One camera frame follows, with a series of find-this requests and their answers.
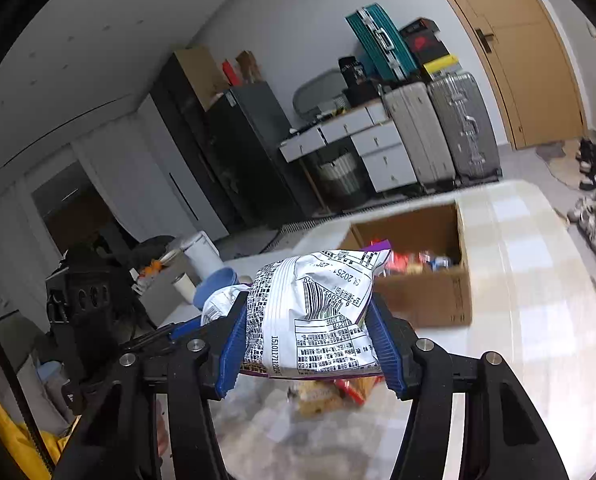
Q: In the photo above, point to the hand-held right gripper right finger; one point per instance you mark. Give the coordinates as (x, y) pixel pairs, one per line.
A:
(385, 355)

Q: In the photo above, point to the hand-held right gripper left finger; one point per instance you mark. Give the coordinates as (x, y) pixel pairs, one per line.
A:
(233, 345)

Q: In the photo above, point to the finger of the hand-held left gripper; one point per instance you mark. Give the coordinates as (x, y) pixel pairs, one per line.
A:
(183, 331)

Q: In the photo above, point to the cardboard box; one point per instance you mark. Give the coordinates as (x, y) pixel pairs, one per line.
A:
(198, 75)
(428, 295)

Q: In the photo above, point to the yellow candy packet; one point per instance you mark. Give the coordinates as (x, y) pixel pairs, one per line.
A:
(318, 395)

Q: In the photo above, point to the white purple snack packet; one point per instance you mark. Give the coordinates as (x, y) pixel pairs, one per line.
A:
(318, 310)

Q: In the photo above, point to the blue snack packet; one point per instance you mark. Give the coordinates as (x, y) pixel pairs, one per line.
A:
(439, 261)

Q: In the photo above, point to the white cup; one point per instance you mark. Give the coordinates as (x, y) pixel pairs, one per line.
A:
(184, 287)

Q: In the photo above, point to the blue bowl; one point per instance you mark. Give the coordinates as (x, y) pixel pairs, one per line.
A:
(218, 282)

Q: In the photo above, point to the white kettle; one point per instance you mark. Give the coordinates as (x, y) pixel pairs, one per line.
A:
(203, 255)

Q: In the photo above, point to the beige checked tablecloth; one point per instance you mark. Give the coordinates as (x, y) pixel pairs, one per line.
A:
(528, 310)

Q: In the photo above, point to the yellow garment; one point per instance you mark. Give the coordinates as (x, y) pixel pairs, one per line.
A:
(8, 435)

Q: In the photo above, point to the woven laundry basket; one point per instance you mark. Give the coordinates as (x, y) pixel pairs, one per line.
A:
(340, 175)

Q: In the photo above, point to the grey refrigerator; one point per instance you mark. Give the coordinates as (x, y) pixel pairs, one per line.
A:
(253, 150)

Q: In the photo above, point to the black cabinet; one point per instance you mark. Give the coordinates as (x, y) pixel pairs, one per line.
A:
(188, 135)

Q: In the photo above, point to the white drawer desk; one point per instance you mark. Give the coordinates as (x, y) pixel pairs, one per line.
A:
(383, 155)

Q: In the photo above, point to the beige suitcase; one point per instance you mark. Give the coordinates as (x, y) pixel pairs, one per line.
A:
(418, 135)

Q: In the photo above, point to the silver suitcase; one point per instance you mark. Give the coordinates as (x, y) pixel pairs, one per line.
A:
(465, 125)

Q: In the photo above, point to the flat cardboard box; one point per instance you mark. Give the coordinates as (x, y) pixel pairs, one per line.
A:
(198, 75)

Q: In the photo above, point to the heap of sneakers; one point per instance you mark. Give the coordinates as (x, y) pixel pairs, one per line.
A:
(595, 210)

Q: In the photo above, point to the grey rug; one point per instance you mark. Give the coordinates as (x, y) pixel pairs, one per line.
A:
(560, 165)

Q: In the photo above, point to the red bag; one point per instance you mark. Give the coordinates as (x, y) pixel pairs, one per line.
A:
(230, 72)

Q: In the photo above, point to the black storage box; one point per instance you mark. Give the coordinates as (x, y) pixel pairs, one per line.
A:
(363, 92)

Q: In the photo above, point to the grey oval folding table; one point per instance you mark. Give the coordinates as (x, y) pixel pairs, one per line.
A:
(318, 90)

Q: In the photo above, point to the brown paper bag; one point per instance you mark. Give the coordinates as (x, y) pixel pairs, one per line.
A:
(249, 66)

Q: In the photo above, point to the black paper bag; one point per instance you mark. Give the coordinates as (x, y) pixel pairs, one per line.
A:
(351, 70)

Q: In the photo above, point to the teal suitcase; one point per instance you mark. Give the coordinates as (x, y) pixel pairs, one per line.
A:
(378, 40)

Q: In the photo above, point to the dark shoe box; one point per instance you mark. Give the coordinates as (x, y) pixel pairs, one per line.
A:
(418, 26)

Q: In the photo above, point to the wooden door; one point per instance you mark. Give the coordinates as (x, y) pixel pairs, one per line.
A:
(528, 50)

